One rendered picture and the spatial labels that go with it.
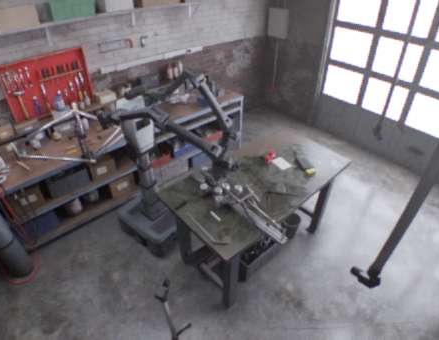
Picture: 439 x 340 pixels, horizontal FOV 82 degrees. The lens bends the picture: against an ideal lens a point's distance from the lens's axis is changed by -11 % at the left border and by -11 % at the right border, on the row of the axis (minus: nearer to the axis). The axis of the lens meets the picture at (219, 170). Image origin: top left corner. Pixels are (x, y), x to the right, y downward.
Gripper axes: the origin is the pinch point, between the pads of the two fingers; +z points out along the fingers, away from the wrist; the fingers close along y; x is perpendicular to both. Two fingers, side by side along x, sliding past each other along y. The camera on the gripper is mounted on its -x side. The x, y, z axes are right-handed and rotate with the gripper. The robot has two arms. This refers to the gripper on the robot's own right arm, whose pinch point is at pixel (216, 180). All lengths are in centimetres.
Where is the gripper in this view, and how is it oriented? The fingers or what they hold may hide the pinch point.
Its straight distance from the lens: 189.4
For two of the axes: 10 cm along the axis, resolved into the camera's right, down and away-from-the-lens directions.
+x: -6.4, -4.8, 5.9
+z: -0.2, 7.8, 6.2
